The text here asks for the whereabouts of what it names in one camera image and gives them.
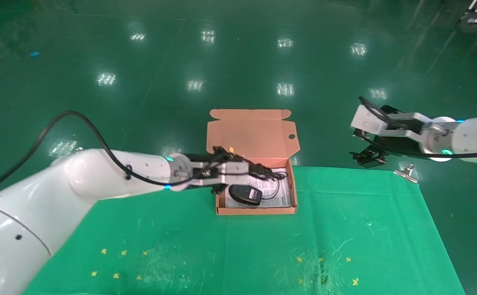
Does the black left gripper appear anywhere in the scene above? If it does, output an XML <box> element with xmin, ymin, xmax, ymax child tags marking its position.
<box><xmin>187</xmin><ymin>147</ymin><xmax>274</xmax><ymax>180</ymax></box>

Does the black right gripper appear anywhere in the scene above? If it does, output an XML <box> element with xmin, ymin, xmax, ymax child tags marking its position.
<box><xmin>349</xmin><ymin>136</ymin><xmax>426</xmax><ymax>169</ymax></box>

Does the black data cable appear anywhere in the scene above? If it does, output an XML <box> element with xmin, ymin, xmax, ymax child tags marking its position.
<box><xmin>244</xmin><ymin>162</ymin><xmax>288</xmax><ymax>182</ymax></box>

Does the black wired computer mouse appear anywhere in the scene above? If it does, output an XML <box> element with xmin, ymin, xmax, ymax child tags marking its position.
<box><xmin>228</xmin><ymin>179</ymin><xmax>282</xmax><ymax>206</ymax></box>

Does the orange cardboard box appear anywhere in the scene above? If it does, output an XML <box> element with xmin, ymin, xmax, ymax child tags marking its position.
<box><xmin>206</xmin><ymin>109</ymin><xmax>301</xmax><ymax>216</ymax></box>

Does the metal binder clip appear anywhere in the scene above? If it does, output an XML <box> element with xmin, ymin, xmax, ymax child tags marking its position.
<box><xmin>394</xmin><ymin>164</ymin><xmax>419</xmax><ymax>184</ymax></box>

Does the white printed leaflet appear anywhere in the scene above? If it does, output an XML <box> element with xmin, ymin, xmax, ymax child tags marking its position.
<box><xmin>226</xmin><ymin>168</ymin><xmax>292</xmax><ymax>208</ymax></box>

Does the green cloth mat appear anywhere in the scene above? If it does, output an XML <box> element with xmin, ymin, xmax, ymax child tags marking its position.
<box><xmin>23</xmin><ymin>166</ymin><xmax>466</xmax><ymax>295</ymax></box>

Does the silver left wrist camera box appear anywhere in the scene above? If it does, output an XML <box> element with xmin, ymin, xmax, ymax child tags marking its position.
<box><xmin>221</xmin><ymin>161</ymin><xmax>252</xmax><ymax>187</ymax></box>

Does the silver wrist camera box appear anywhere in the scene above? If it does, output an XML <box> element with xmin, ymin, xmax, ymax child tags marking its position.
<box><xmin>350</xmin><ymin>104</ymin><xmax>390</xmax><ymax>136</ymax></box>
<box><xmin>221</xmin><ymin>161</ymin><xmax>252</xmax><ymax>187</ymax></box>

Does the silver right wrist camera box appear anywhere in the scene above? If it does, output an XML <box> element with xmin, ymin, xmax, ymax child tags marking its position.
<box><xmin>350</xmin><ymin>104</ymin><xmax>390</xmax><ymax>136</ymax></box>

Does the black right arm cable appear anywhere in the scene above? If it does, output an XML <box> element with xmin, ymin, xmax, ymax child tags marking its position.
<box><xmin>358</xmin><ymin>97</ymin><xmax>477</xmax><ymax>159</ymax></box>

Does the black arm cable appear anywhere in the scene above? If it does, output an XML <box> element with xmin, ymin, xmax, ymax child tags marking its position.
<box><xmin>358</xmin><ymin>97</ymin><xmax>477</xmax><ymax>159</ymax></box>
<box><xmin>0</xmin><ymin>111</ymin><xmax>171</xmax><ymax>202</ymax></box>

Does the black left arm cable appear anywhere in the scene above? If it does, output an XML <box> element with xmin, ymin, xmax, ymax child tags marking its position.
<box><xmin>0</xmin><ymin>111</ymin><xmax>171</xmax><ymax>202</ymax></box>

